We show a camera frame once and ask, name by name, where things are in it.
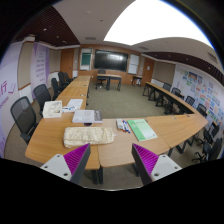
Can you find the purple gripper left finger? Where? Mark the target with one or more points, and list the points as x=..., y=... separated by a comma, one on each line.
x=69, y=166

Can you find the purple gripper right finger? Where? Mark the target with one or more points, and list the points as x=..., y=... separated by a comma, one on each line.
x=152, y=167

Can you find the cream folded towel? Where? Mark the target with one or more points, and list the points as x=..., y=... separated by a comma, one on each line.
x=77, y=136

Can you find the green paper folder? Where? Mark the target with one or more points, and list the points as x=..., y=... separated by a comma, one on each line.
x=141, y=129

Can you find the marker pens bundle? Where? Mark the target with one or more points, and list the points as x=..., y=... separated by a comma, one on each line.
x=125, y=125

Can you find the white eraser box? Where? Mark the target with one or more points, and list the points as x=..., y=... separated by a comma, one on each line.
x=119, y=124

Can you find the white book stack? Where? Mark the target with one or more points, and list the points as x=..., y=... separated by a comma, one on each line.
x=87, y=116

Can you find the white open box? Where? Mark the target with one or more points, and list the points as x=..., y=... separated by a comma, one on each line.
x=52, y=109

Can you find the black office chair right near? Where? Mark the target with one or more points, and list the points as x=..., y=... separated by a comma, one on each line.
x=210, y=152

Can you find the black office chair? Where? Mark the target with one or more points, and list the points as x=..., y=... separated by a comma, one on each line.
x=210, y=152
x=24, y=117
x=42, y=95

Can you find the white paper sheets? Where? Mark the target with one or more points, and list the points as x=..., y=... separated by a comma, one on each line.
x=75, y=103

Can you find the black office chair near left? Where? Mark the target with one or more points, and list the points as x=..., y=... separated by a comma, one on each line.
x=24, y=117

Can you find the front wooden desk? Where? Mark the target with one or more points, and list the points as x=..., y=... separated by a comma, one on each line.
x=110, y=77

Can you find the black chair behind front desk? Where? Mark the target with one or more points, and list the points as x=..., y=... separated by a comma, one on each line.
x=101, y=77

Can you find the large black wall screen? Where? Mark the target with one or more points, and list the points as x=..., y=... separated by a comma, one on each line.
x=110, y=60

